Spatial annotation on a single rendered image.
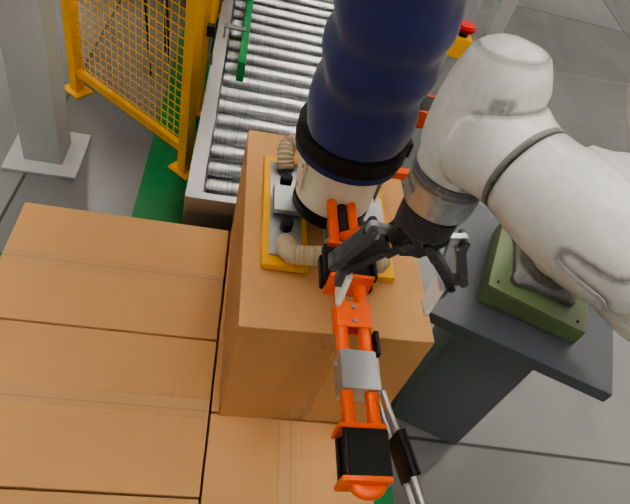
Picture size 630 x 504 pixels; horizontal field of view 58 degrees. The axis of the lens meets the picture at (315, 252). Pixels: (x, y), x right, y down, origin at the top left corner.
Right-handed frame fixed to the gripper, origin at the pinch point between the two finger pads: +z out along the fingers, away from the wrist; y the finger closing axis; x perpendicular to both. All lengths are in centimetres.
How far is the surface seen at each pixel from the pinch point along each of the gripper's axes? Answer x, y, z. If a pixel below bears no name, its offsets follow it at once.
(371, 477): 22.1, 0.3, 11.5
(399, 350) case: -11.1, -14.6, 31.1
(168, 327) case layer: -34, 34, 67
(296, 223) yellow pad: -36.4, 8.4, 24.3
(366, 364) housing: 4.1, -0.7, 12.3
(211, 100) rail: -129, 33, 62
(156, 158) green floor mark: -160, 56, 121
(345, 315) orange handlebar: -5.0, 2.2, 12.4
